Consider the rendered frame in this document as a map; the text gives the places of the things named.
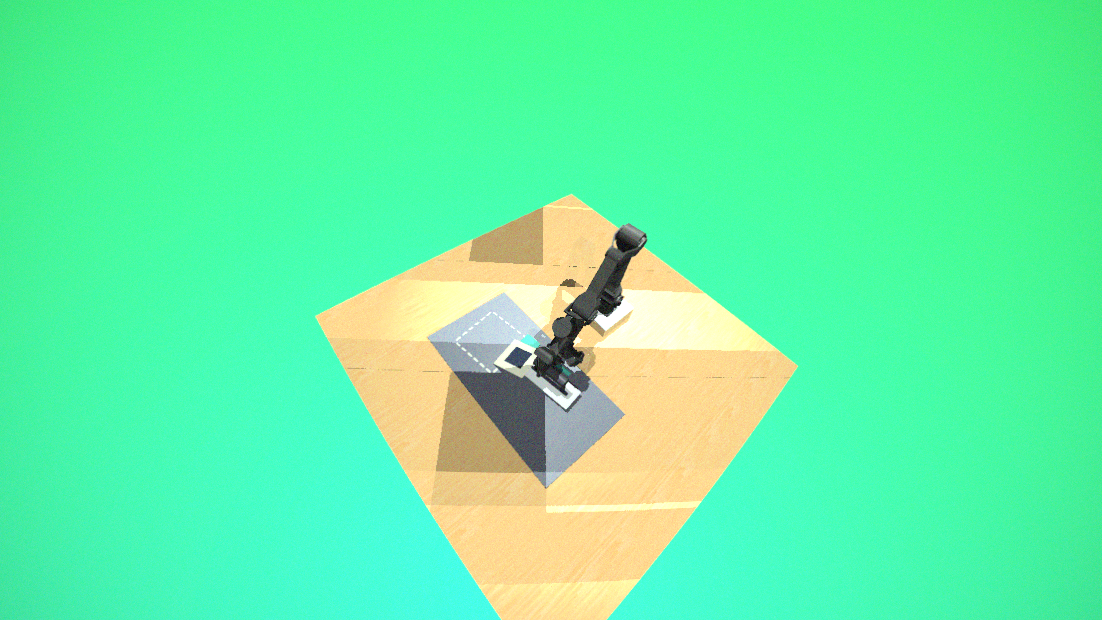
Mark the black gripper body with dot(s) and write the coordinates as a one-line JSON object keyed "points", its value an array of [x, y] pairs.
{"points": [[551, 355]]}

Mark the white square tile with dark blue centre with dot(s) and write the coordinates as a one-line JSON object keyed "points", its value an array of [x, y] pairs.
{"points": [[517, 358]]}

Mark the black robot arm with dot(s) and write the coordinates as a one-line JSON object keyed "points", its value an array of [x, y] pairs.
{"points": [[606, 285]]}

